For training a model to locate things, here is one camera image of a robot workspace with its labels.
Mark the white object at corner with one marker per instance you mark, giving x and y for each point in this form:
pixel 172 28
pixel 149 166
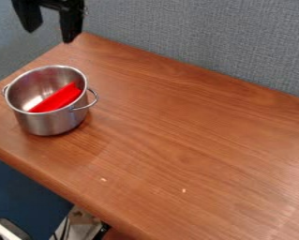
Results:
pixel 7 234

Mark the stainless steel pot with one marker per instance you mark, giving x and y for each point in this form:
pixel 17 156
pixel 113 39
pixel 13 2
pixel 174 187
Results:
pixel 29 95

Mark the metal table leg bracket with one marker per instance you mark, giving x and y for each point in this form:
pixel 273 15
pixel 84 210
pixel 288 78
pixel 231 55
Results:
pixel 81 226

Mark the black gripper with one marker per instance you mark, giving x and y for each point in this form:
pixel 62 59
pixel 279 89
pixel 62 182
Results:
pixel 72 16

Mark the red plastic block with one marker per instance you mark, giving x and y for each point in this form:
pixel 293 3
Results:
pixel 62 98

